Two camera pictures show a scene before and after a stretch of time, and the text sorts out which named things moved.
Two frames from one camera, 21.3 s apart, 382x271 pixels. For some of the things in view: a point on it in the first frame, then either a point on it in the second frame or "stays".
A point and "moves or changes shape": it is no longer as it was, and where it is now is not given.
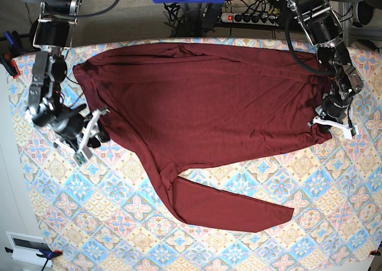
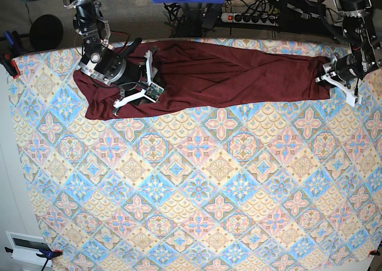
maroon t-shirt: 176,105 moves or changes shape
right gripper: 333,111 to 339,71
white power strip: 253,18 stays
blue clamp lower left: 47,255 stays
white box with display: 25,248 stays
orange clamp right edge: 375,252 stays
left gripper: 76,132 to 137,79
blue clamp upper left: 14,51 stays
